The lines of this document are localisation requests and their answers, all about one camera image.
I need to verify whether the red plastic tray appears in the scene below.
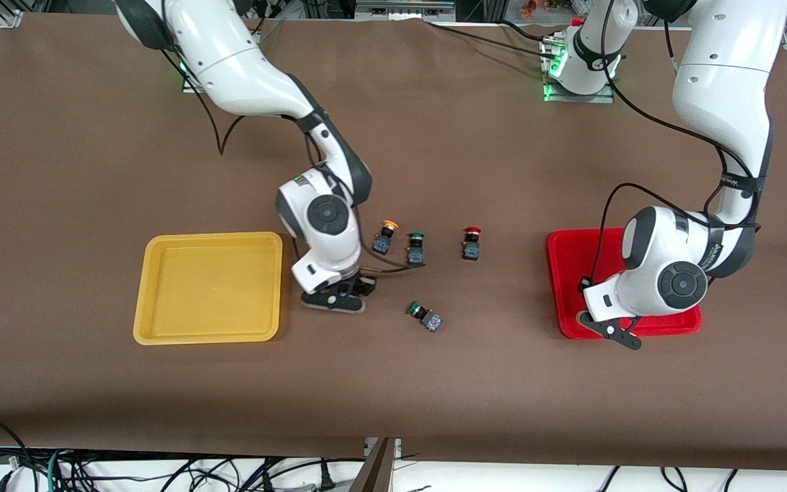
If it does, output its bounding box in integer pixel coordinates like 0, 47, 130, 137
547, 228, 703, 340

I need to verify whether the yellow plastic tray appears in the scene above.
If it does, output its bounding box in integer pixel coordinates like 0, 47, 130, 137
133, 232, 284, 346

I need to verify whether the brown table cover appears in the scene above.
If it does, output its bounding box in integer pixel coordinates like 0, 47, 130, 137
0, 12, 787, 472

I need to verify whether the yellow push button switch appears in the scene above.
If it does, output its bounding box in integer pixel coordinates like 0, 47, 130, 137
373, 219, 399, 255

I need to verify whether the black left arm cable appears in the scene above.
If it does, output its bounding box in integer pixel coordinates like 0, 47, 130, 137
585, 0, 763, 288

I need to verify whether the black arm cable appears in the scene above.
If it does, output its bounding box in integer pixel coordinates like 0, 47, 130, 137
158, 27, 428, 274
585, 0, 763, 288

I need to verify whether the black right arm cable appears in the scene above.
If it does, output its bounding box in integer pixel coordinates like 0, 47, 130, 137
158, 27, 428, 274

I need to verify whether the black cable across table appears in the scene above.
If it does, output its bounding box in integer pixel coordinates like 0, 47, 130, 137
424, 19, 565, 62

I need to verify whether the teal floor cable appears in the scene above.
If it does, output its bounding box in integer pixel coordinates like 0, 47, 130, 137
47, 449, 66, 492

